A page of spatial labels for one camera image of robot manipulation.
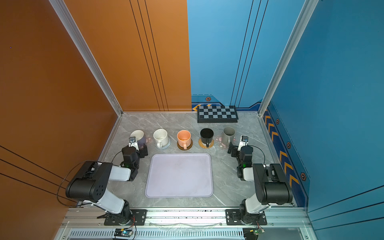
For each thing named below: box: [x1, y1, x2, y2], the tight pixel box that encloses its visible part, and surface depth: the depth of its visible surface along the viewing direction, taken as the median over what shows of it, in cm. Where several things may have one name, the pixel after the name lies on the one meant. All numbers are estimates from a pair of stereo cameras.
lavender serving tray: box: [145, 153, 214, 198], surface depth 89 cm
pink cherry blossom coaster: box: [215, 135, 237, 150], surface depth 102 cm
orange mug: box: [177, 129, 192, 150], surface depth 96 cm
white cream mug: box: [153, 128, 169, 148], surface depth 98 cm
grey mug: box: [221, 126, 236, 146], surface depth 96 cm
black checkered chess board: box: [197, 105, 239, 123], surface depth 118 cm
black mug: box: [200, 128, 214, 148], surface depth 96 cm
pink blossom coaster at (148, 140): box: [145, 136, 152, 145], surface depth 104 cm
